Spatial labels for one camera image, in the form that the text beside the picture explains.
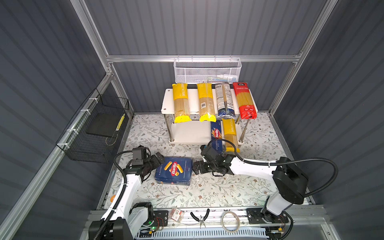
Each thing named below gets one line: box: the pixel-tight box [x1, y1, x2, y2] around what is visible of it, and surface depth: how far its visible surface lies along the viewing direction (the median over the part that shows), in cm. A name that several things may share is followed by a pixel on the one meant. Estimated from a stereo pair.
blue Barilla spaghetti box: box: [210, 120, 223, 153], surface depth 98 cm
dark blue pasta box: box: [154, 156, 193, 186], surface depth 84 cm
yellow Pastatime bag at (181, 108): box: [172, 83, 192, 123], surface depth 76 cm
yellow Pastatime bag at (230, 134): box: [221, 118, 241, 153], surface depth 101 cm
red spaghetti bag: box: [233, 82, 258, 120], surface depth 76 cm
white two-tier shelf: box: [161, 88, 258, 145], surface depth 80 cm
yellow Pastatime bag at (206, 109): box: [196, 83, 217, 123], surface depth 75 cm
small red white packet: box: [169, 205, 185, 223], surface depth 75 cm
